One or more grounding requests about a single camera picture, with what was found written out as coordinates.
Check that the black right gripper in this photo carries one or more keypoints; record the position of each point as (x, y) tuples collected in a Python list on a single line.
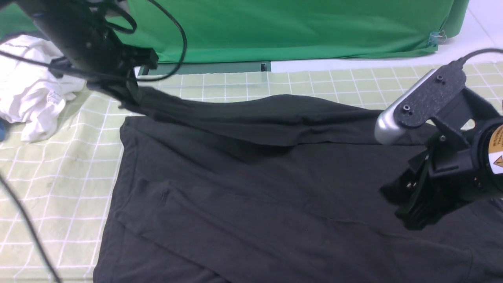
[(462, 164)]

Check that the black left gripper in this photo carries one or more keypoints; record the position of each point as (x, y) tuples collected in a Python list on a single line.
[(98, 56)]

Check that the dark gray long-sleeved shirt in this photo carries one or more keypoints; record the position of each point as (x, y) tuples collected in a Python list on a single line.
[(282, 189)]

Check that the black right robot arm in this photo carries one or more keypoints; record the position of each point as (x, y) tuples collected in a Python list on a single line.
[(461, 164)]

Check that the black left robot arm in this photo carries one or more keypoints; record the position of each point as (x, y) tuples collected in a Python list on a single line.
[(46, 12)]

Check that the white crumpled shirt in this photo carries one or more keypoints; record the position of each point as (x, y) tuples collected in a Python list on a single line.
[(33, 96)]

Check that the green backdrop cloth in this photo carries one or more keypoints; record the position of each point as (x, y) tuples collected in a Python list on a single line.
[(282, 30)]

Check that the blue object at edge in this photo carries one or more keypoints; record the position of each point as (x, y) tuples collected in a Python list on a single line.
[(2, 131)]

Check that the light green checkered tablecloth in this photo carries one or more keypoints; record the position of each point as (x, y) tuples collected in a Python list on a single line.
[(66, 182)]

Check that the metal binder clip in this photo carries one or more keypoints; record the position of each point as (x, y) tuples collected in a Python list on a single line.
[(436, 38)]

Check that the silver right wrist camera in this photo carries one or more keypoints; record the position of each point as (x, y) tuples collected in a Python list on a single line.
[(423, 101)]

